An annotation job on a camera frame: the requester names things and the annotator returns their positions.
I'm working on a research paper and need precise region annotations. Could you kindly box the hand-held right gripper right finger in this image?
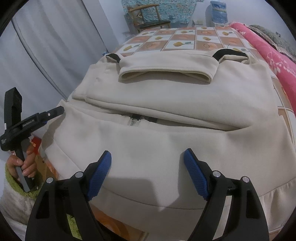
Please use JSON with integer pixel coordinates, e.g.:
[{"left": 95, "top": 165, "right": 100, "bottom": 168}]
[{"left": 184, "top": 149, "right": 270, "bottom": 241}]

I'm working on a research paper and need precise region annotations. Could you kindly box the blue floral hanging cloth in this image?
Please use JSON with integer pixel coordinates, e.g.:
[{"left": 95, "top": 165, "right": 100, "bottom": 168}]
[{"left": 121, "top": 0, "right": 197, "bottom": 24}]

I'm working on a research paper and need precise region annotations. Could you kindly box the patchwork cloth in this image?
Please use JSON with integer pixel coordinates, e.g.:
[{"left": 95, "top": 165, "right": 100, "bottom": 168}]
[{"left": 128, "top": 5, "right": 145, "bottom": 27}]

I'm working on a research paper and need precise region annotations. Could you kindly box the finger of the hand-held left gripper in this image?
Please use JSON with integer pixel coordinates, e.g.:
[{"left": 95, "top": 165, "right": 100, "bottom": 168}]
[{"left": 39, "top": 106, "right": 65, "bottom": 121}]

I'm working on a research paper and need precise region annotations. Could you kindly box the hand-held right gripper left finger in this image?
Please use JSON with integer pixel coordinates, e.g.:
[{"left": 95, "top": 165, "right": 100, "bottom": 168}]
[{"left": 25, "top": 151, "right": 114, "bottom": 241}]

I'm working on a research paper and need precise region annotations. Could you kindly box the white curtain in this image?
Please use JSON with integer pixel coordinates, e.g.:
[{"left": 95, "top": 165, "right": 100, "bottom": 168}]
[{"left": 0, "top": 0, "right": 123, "bottom": 167}]

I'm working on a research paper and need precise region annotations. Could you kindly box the grey lace-edged blanket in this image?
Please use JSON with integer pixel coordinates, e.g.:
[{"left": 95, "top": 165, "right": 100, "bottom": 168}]
[{"left": 247, "top": 24, "right": 296, "bottom": 63}]

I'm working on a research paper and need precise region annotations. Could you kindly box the person's left forearm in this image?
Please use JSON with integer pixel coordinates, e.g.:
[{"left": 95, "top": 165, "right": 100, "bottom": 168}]
[{"left": 0, "top": 162, "right": 44, "bottom": 232}]

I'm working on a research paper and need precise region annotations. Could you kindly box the pink floral blanket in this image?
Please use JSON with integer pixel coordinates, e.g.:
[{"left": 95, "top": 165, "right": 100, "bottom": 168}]
[{"left": 230, "top": 22, "right": 296, "bottom": 86}]

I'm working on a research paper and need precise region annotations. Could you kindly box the person's left hand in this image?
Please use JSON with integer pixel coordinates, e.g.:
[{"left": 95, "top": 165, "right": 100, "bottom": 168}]
[{"left": 6, "top": 145, "right": 38, "bottom": 183}]

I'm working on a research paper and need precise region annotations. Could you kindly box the cream zip jacket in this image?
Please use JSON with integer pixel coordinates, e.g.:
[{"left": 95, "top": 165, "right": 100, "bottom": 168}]
[{"left": 42, "top": 49, "right": 296, "bottom": 241}]

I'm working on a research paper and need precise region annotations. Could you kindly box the wooden chair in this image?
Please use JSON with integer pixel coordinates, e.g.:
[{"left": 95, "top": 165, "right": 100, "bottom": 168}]
[{"left": 128, "top": 4, "right": 171, "bottom": 33}]

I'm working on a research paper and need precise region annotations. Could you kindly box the checkered floral tablecloth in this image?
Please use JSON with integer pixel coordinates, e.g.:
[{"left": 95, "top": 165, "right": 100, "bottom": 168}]
[{"left": 35, "top": 26, "right": 296, "bottom": 241}]

